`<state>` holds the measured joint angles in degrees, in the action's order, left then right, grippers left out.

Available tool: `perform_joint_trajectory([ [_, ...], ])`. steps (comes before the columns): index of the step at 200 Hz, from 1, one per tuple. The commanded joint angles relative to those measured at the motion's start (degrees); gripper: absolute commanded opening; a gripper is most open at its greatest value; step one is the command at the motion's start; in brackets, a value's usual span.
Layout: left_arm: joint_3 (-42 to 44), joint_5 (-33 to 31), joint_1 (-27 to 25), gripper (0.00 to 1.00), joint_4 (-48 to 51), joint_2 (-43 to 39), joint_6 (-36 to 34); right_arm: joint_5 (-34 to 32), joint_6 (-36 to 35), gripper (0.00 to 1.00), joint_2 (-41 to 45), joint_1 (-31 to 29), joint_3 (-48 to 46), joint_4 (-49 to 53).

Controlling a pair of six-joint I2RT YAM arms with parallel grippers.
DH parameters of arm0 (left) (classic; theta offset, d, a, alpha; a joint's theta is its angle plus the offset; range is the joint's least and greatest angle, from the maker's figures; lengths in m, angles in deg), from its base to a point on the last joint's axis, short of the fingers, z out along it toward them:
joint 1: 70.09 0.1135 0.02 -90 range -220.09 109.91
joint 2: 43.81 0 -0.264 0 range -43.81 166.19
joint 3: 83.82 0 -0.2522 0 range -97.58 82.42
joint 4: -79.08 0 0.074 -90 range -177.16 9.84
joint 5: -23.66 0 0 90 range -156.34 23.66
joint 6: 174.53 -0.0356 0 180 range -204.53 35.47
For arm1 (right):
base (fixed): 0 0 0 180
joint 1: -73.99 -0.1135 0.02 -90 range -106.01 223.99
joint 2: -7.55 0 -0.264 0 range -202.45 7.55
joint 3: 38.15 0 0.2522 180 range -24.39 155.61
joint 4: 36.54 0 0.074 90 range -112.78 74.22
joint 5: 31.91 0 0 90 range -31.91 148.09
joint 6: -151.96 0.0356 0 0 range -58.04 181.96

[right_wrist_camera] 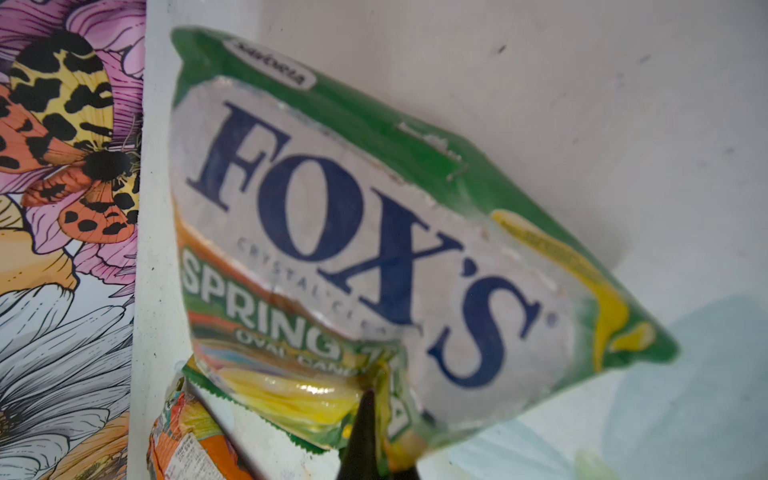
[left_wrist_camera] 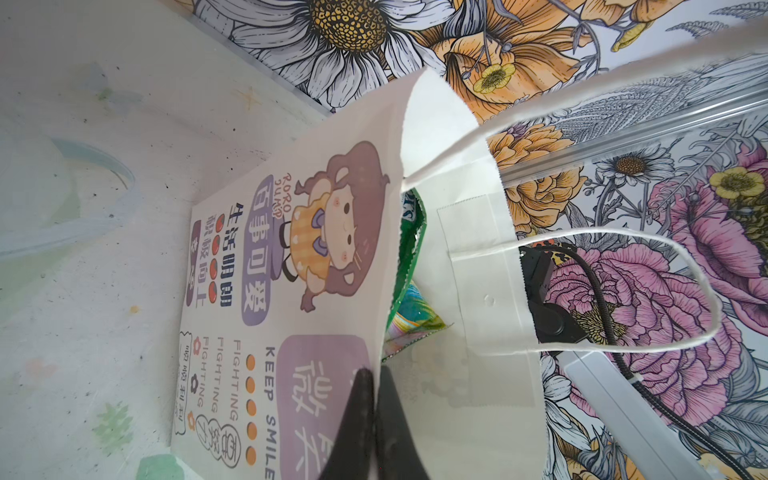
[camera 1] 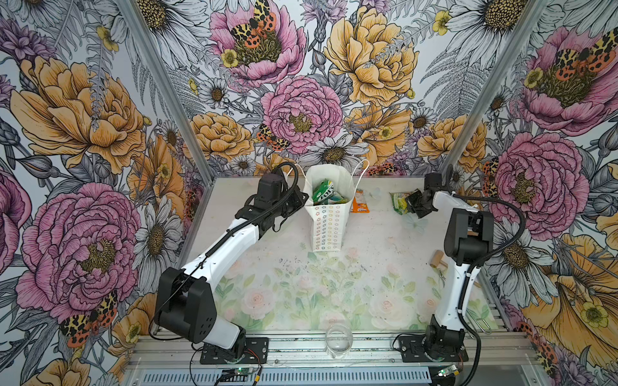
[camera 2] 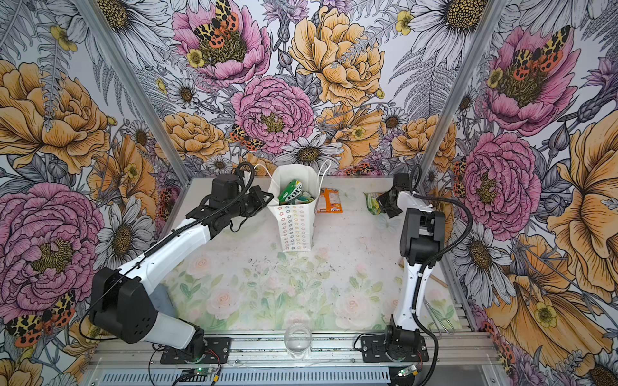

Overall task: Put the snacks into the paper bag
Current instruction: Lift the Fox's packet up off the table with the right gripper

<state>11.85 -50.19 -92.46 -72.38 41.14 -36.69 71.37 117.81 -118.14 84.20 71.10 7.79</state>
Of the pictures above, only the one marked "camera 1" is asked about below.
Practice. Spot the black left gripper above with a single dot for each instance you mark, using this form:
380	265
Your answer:
297	194

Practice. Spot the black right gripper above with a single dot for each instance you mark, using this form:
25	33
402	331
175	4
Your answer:
411	198

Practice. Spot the small green snack packet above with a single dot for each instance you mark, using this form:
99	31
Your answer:
399	202

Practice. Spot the white printed paper bag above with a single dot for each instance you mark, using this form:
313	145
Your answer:
329	221

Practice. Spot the green Fox's candy packet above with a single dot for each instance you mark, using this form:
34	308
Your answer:
336	198

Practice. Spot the orange snack packet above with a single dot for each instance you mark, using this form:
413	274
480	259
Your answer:
359	204

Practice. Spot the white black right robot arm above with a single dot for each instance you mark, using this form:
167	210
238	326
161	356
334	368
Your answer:
468	237

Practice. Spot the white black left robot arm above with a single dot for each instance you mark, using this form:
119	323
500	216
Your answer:
185	298

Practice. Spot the wooden mallet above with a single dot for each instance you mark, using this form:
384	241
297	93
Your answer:
438	261

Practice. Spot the clear glass cup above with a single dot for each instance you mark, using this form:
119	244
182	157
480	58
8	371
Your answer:
338	340

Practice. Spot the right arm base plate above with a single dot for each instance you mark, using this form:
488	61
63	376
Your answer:
414	349

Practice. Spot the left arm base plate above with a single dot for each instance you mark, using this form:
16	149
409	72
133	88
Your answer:
252	350

